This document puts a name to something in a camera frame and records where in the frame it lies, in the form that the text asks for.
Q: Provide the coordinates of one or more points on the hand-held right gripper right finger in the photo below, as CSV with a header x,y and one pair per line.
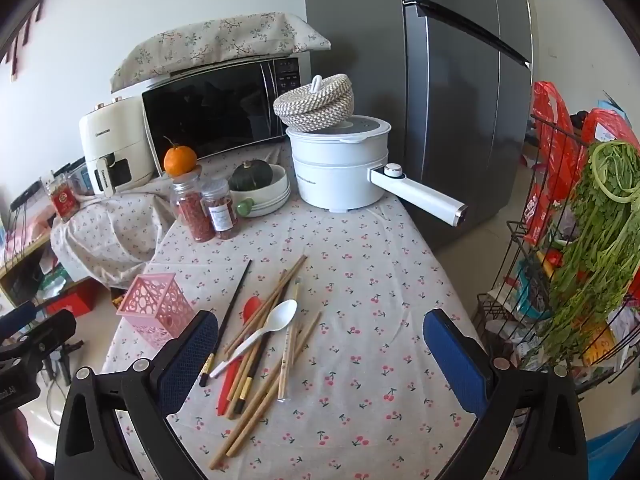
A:
x,y
455,365

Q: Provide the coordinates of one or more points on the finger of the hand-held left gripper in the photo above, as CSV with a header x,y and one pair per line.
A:
x,y
17,317
50,330

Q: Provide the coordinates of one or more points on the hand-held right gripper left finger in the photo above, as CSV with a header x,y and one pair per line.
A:
x,y
192,355

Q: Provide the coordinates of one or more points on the pink perforated utensil holder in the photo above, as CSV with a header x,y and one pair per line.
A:
x,y
160,305

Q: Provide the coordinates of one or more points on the pile of wooden chopsticks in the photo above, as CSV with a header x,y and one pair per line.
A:
x,y
234,435

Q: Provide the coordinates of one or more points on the red box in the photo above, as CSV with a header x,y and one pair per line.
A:
x,y
75,305

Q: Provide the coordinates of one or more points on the red plastic spoon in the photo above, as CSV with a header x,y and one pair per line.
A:
x,y
230,385

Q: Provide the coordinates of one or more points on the cluttered wooden shelf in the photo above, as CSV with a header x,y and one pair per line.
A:
x,y
22,252

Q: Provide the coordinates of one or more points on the black chopstick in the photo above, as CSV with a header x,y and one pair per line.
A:
x,y
260,355

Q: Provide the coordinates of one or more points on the pale printed chopstick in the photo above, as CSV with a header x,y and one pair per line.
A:
x,y
287,355

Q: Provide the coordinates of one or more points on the white plastic spoon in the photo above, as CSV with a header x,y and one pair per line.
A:
x,y
282,315

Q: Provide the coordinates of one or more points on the red-labelled snack packet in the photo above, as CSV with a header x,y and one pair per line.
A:
x,y
62,202

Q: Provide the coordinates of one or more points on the tall jar of goji berries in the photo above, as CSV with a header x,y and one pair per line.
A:
x,y
190,215

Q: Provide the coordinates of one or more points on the jar of dried red fruit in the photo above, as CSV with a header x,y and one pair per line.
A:
x,y
220,215

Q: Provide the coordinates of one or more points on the clear container with black lid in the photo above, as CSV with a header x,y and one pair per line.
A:
x,y
80,177

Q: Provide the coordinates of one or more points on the green round knob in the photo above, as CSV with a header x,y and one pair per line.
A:
x,y
245,207

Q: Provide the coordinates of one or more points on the blue plastic bag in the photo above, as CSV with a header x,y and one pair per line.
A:
x,y
607,452

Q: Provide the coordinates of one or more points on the white ceramic bowl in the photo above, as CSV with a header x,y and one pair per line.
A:
x,y
272,195

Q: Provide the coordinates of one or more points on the green squash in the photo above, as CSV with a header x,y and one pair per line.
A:
x,y
252,175

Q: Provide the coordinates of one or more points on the orange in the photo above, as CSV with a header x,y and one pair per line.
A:
x,y
180,161

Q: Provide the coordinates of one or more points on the bunch of green vegetables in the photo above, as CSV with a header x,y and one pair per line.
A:
x,y
600,220

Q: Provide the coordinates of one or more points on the cream air fryer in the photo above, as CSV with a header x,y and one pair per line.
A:
x,y
115,135

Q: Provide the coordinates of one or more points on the white electric cooking pot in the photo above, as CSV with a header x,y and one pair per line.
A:
x,y
335,180

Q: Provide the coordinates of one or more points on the black microwave oven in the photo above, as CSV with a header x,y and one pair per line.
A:
x,y
200,105

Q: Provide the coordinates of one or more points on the red plastic bag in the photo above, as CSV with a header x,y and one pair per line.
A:
x,y
550,130
605,130

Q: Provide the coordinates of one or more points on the grey refrigerator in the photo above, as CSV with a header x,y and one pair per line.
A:
x,y
450,110

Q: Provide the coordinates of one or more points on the woven lidded basket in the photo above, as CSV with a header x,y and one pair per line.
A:
x,y
315,105

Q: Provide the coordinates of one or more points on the floral cloth cover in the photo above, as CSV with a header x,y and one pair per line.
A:
x,y
225,40

